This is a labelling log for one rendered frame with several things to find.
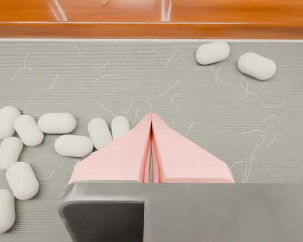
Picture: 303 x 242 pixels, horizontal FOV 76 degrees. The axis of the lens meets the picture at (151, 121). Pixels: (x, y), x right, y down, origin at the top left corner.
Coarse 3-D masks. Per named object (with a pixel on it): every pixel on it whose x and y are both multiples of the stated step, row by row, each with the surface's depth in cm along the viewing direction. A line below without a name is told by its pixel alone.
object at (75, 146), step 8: (64, 136) 18; (72, 136) 18; (80, 136) 18; (56, 144) 18; (64, 144) 18; (72, 144) 18; (80, 144) 18; (88, 144) 18; (64, 152) 18; (72, 152) 18; (80, 152) 18; (88, 152) 18
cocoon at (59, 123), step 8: (40, 120) 18; (48, 120) 18; (56, 120) 18; (64, 120) 18; (72, 120) 19; (40, 128) 18; (48, 128) 18; (56, 128) 18; (64, 128) 18; (72, 128) 19
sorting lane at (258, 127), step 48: (0, 48) 22; (48, 48) 22; (96, 48) 22; (144, 48) 22; (192, 48) 22; (240, 48) 22; (288, 48) 22; (0, 96) 21; (48, 96) 21; (96, 96) 21; (144, 96) 21; (192, 96) 21; (240, 96) 21; (288, 96) 21; (0, 144) 20; (48, 144) 20; (240, 144) 20; (288, 144) 20; (48, 192) 19; (0, 240) 18; (48, 240) 18
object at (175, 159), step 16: (160, 128) 9; (160, 144) 7; (176, 144) 7; (192, 144) 7; (160, 160) 6; (176, 160) 6; (192, 160) 6; (208, 160) 6; (160, 176) 6; (176, 176) 5; (192, 176) 5; (208, 176) 5; (224, 176) 5
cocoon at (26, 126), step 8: (16, 120) 18; (24, 120) 18; (32, 120) 19; (16, 128) 18; (24, 128) 18; (32, 128) 18; (24, 136) 18; (32, 136) 18; (40, 136) 19; (32, 144) 18
